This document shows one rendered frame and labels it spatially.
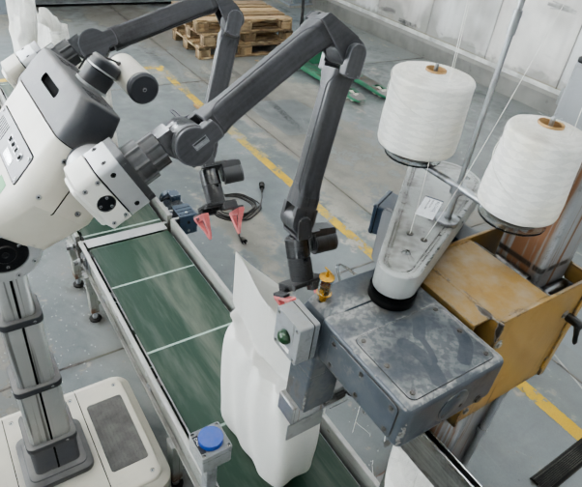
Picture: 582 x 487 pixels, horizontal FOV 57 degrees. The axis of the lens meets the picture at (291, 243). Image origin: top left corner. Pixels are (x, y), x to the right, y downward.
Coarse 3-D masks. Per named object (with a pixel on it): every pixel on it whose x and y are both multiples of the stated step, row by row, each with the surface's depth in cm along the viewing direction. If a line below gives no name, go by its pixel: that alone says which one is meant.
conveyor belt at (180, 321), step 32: (96, 256) 249; (128, 256) 252; (160, 256) 254; (128, 288) 234; (160, 288) 236; (192, 288) 239; (160, 320) 221; (192, 320) 223; (224, 320) 225; (160, 352) 207; (192, 352) 209; (192, 384) 197; (192, 416) 186; (320, 448) 181; (224, 480) 168; (256, 480) 170; (320, 480) 172; (352, 480) 173
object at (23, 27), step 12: (12, 0) 340; (24, 0) 326; (12, 12) 345; (24, 12) 331; (36, 12) 340; (12, 24) 350; (24, 24) 336; (36, 24) 336; (12, 36) 354; (24, 36) 341; (36, 36) 341
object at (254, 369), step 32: (256, 288) 147; (256, 320) 151; (224, 352) 167; (256, 352) 155; (224, 384) 173; (256, 384) 150; (224, 416) 180; (256, 416) 155; (256, 448) 162; (288, 448) 152; (288, 480) 163
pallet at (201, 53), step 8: (176, 32) 642; (184, 32) 634; (176, 40) 651; (184, 40) 628; (192, 40) 613; (216, 40) 623; (192, 48) 629; (200, 48) 597; (208, 48) 602; (240, 48) 625; (248, 48) 628; (200, 56) 603; (208, 56) 607; (240, 56) 628
